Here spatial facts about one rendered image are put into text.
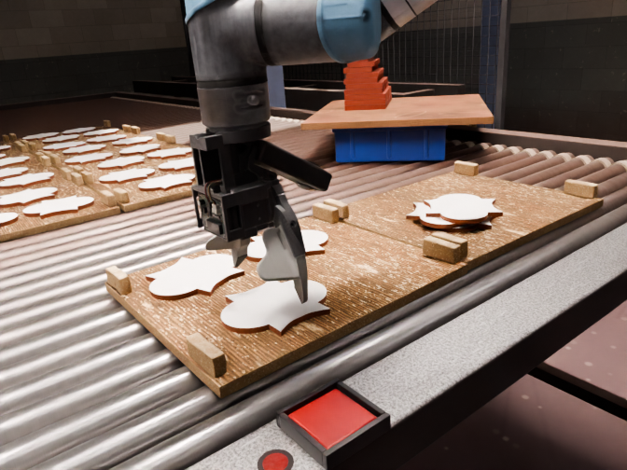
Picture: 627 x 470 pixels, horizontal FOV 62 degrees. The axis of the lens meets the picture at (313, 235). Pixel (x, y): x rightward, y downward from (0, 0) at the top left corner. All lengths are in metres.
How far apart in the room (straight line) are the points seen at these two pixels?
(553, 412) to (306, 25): 1.75
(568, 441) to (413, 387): 1.43
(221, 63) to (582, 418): 1.78
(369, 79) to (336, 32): 1.12
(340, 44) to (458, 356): 0.35
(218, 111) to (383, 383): 0.33
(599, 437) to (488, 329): 1.37
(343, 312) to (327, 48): 0.31
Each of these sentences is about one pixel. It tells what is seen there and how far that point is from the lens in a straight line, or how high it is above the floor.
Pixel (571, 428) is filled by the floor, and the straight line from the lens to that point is 2.02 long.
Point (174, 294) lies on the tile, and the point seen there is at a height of 0.94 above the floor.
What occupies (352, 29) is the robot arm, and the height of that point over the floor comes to 1.26.
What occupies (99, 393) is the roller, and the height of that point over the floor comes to 0.91.
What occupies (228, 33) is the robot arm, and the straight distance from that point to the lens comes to 0.54.
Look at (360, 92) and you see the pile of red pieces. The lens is 1.63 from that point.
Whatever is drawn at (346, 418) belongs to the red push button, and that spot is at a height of 0.93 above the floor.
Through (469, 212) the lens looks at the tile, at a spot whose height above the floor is 0.96.
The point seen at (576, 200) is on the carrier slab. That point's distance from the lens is 1.10.
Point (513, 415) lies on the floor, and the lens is 2.02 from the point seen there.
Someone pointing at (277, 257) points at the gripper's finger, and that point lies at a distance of 0.58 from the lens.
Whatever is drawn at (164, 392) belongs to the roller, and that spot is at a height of 0.91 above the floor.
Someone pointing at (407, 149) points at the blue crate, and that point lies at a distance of 1.47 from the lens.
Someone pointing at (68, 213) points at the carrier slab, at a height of 0.94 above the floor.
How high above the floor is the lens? 1.26
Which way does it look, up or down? 21 degrees down
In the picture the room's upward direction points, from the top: 4 degrees counter-clockwise
